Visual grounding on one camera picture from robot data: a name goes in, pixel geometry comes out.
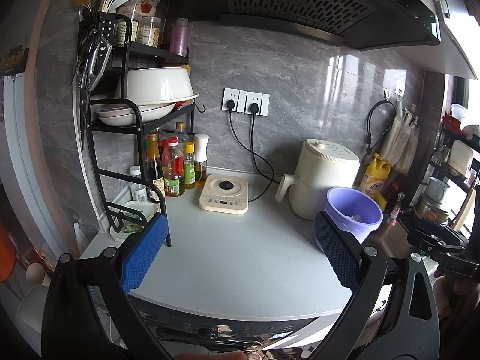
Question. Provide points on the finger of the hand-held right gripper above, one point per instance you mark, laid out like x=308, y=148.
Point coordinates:
x=438, y=228
x=431, y=245

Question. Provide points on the white adhesive wall hook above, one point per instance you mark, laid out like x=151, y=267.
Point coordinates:
x=400, y=88

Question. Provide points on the white storage container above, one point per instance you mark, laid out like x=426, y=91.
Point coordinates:
x=460, y=157

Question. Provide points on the pink bottle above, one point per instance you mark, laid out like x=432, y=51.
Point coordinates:
x=179, y=37

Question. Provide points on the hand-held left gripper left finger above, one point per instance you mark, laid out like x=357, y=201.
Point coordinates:
x=144, y=251

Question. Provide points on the white wall socket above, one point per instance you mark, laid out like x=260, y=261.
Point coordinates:
x=263, y=101
x=240, y=95

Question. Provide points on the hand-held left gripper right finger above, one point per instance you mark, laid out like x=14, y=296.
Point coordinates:
x=335, y=251

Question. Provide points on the white top oil sprayer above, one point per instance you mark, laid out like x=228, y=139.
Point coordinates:
x=201, y=165

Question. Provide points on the person's right hand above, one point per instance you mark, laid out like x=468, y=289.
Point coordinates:
x=444, y=296

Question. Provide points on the purple plastic bucket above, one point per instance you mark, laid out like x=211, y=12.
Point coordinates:
x=348, y=202

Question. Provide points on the steel pot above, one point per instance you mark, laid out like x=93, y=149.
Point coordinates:
x=431, y=208

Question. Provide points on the small pink figurine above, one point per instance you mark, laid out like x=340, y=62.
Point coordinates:
x=395, y=213

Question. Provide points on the cream air fryer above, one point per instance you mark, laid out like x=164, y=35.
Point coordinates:
x=322, y=180

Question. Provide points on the steel sink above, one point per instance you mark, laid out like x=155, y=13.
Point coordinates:
x=390, y=236

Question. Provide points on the white wall cabinet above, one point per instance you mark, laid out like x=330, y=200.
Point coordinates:
x=450, y=26

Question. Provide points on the yellow detergent bottle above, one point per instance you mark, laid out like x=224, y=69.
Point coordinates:
x=375, y=180

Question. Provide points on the red bowl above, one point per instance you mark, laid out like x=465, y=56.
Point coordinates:
x=453, y=123

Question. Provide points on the red cap oil bottle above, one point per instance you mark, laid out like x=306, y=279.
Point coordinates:
x=173, y=180

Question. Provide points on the steel cup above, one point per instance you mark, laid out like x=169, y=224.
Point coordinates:
x=438, y=188

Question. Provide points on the hanging kitchen scissors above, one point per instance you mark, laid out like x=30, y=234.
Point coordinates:
x=93, y=60

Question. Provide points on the glass jar of beans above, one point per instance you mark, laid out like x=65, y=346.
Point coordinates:
x=149, y=32
x=127, y=32

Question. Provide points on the large white bowl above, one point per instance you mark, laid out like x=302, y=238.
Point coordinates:
x=157, y=86

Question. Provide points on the black range hood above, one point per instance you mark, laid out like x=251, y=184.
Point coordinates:
x=300, y=3

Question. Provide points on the paper cup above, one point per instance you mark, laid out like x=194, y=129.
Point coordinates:
x=37, y=274

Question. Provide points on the clear lidded plastic container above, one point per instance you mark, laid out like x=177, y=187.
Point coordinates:
x=144, y=3

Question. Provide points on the small white cap bottle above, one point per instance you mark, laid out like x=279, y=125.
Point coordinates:
x=139, y=194

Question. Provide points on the white plastic tray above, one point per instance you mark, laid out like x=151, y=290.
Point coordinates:
x=144, y=210

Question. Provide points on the green packet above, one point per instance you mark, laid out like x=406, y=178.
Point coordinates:
x=133, y=227

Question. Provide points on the yellow cap green label bottle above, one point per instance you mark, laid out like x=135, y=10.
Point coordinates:
x=189, y=172

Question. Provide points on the stack of white plates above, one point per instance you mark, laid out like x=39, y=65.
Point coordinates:
x=120, y=114

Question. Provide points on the cream electric kettle base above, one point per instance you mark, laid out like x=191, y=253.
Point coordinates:
x=225, y=195

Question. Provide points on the black dish shelf rack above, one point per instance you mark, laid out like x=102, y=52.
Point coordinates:
x=461, y=180

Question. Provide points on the hanging cloths on hooks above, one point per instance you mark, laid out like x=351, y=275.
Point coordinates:
x=401, y=142

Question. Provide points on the dark soy sauce bottle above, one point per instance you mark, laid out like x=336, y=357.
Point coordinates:
x=154, y=180

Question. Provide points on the black metal kitchen rack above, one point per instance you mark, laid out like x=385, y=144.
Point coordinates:
x=138, y=127

